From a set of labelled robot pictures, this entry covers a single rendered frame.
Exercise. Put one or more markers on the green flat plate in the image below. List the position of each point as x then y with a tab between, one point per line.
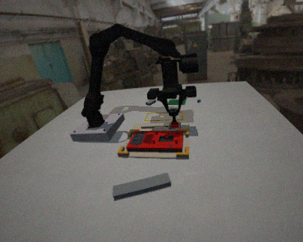
175	102

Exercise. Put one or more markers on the black wheel with grey hub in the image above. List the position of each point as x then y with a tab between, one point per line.
173	112

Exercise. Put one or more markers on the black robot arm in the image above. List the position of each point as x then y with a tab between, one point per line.
99	46

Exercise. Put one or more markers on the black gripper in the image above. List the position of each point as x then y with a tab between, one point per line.
190	91

